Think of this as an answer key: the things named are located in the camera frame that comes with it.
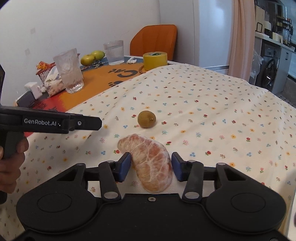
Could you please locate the white charger adapter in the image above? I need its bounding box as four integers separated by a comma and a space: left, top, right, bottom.
24, 82, 43, 99

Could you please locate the brown longan right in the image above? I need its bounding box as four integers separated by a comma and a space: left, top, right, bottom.
137, 110, 156, 128

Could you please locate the white kitchen counter cabinet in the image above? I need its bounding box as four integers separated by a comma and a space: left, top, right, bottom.
254, 32, 293, 94

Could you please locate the green apple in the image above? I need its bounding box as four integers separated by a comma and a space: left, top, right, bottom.
91, 50, 105, 61
80, 54, 95, 66

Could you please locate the orange chair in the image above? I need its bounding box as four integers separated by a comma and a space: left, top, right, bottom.
130, 25, 178, 61

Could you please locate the frosted textured glass near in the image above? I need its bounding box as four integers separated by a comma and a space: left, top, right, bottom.
53, 48, 84, 94

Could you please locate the peeled citrus half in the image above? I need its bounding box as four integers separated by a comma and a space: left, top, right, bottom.
117, 133, 173, 193

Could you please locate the grey washing machine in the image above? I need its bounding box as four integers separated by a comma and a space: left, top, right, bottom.
255, 42, 281, 92

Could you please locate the yellow tape roll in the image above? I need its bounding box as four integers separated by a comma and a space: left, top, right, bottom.
143, 52, 168, 71

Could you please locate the clear drinking glass far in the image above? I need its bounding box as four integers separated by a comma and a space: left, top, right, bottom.
103, 40, 125, 65

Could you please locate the pink curtain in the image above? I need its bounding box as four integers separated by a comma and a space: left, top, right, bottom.
228, 0, 255, 81

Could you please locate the white refrigerator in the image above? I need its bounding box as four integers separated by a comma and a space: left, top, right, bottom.
158, 0, 234, 75

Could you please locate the orange cat table mat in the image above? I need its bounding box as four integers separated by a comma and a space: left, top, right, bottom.
33, 58, 145, 112

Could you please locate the floral cream tablecloth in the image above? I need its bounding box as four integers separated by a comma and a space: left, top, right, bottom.
1, 64, 295, 240

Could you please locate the person's left hand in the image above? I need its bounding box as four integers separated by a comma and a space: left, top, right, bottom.
0, 137, 29, 194

